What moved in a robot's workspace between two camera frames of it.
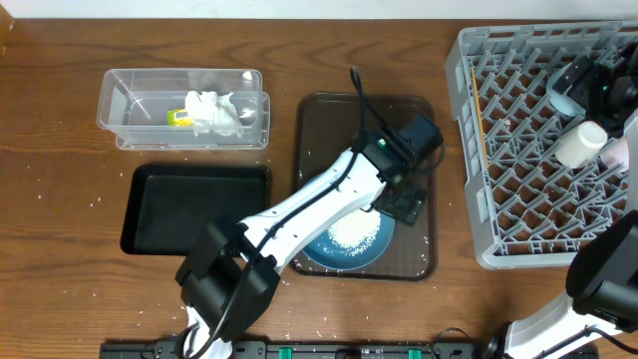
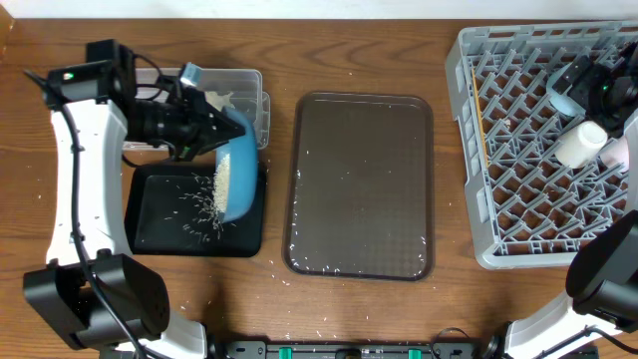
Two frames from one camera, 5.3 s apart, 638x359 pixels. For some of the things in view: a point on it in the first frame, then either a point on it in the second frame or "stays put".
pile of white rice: [356, 231] → [220, 190]
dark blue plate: [319, 253] → [243, 165]
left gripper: [409, 206] → [192, 119]
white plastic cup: [580, 145] stays put
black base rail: [359, 349] stays put
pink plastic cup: [617, 153] stays put
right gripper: [594, 79] stays put
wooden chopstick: [479, 116] stays put
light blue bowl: [562, 102] stays put
